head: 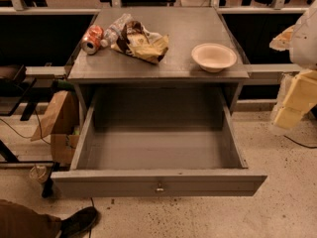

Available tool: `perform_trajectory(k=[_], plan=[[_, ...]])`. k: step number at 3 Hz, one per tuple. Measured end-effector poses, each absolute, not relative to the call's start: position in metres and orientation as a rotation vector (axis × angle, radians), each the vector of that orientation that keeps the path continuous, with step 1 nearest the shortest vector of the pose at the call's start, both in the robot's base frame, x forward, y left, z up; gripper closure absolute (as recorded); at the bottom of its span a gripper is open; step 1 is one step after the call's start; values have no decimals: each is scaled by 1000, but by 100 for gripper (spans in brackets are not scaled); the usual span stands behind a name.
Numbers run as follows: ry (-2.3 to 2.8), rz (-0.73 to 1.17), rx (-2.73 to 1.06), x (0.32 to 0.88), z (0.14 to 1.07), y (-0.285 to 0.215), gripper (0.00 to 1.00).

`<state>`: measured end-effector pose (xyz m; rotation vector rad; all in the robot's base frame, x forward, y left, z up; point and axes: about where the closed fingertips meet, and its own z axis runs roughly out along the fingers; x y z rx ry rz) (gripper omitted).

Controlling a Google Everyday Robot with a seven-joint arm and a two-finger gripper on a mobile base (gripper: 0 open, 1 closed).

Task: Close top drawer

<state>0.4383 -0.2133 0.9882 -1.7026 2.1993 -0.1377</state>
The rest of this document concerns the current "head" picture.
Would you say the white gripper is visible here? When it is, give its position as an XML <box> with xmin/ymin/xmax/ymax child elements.
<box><xmin>272</xmin><ymin>69</ymin><xmax>317</xmax><ymax>130</ymax></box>

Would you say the grey top drawer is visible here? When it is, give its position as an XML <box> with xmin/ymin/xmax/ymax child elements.
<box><xmin>53</xmin><ymin>86</ymin><xmax>266</xmax><ymax>197</ymax></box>

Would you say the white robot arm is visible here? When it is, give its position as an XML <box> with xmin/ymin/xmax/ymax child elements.
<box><xmin>269</xmin><ymin>1</ymin><xmax>317</xmax><ymax>134</ymax></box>

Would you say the white paper bowl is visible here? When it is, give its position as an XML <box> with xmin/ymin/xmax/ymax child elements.
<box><xmin>191</xmin><ymin>43</ymin><xmax>238</xmax><ymax>72</ymax></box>

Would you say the crumpled yellow chip bag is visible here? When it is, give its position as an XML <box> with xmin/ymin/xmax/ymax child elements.
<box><xmin>111</xmin><ymin>21</ymin><xmax>169</xmax><ymax>64</ymax></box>

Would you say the clear plastic water bottle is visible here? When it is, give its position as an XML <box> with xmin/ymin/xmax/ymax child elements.
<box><xmin>101</xmin><ymin>13</ymin><xmax>133</xmax><ymax>48</ymax></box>

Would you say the orange soda can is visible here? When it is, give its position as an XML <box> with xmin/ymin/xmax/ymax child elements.
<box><xmin>81</xmin><ymin>25</ymin><xmax>104</xmax><ymax>55</ymax></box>

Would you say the brown cardboard box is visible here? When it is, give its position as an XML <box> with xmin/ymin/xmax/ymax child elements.
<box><xmin>31</xmin><ymin>90</ymin><xmax>79</xmax><ymax>164</ymax></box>

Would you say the black shoe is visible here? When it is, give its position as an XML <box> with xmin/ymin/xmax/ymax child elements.
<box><xmin>60</xmin><ymin>206</ymin><xmax>98</xmax><ymax>238</ymax></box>

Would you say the black tripod stand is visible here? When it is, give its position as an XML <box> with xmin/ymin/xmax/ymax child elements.
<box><xmin>42</xmin><ymin>162</ymin><xmax>60</xmax><ymax>198</ymax></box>

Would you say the clear plastic cup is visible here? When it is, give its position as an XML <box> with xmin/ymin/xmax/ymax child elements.
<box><xmin>29</xmin><ymin>165</ymin><xmax>49</xmax><ymax>183</ymax></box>

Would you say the black equipment left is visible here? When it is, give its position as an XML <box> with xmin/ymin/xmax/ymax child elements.
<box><xmin>0</xmin><ymin>64</ymin><xmax>37</xmax><ymax>116</ymax></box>

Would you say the brown trouser leg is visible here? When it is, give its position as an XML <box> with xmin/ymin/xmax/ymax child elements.
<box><xmin>0</xmin><ymin>199</ymin><xmax>61</xmax><ymax>238</ymax></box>

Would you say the black floor cable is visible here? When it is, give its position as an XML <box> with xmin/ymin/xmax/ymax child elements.
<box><xmin>0</xmin><ymin>109</ymin><xmax>53</xmax><ymax>147</ymax></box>

